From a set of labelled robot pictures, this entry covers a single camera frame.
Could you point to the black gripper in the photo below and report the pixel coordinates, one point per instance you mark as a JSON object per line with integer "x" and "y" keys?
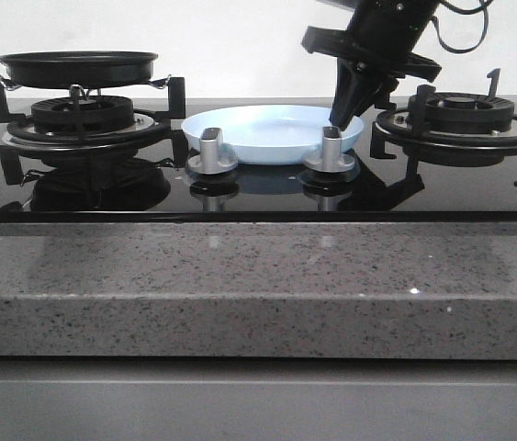
{"x": 376, "y": 46}

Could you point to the light blue plate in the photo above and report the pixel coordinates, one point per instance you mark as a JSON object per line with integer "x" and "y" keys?
{"x": 270, "y": 134}

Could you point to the black frying pan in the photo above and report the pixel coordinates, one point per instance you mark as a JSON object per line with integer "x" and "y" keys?
{"x": 88, "y": 69}

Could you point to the black right pan support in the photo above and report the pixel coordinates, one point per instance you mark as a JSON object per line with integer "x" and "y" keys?
{"x": 406, "y": 127}

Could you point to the black pan support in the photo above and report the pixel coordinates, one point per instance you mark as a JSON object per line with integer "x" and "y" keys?
{"x": 406, "y": 127}
{"x": 148, "y": 127}

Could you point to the silver right stove knob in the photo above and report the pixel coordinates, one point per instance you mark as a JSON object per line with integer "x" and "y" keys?
{"x": 329, "y": 158}

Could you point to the silver stove knob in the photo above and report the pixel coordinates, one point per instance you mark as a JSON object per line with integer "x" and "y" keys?
{"x": 214, "y": 156}
{"x": 329, "y": 158}

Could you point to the black glass cooktop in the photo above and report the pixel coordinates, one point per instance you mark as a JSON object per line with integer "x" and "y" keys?
{"x": 393, "y": 182}

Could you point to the black right gas burner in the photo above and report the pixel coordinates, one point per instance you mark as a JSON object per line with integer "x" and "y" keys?
{"x": 466, "y": 113}

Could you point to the black gas burner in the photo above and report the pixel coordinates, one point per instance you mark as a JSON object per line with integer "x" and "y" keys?
{"x": 98, "y": 114}
{"x": 466, "y": 113}

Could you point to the silver left stove knob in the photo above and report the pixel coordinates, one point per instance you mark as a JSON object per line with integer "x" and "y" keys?
{"x": 214, "y": 156}

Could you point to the black left pan support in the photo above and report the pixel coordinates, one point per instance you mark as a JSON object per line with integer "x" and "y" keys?
{"x": 148, "y": 127}

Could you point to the black left gas burner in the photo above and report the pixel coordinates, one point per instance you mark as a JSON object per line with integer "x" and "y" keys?
{"x": 98, "y": 114}

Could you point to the grey cabinet front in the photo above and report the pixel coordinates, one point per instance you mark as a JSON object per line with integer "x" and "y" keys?
{"x": 252, "y": 399}

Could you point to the wire pan trivet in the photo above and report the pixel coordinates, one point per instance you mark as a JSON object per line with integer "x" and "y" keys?
{"x": 10, "y": 85}

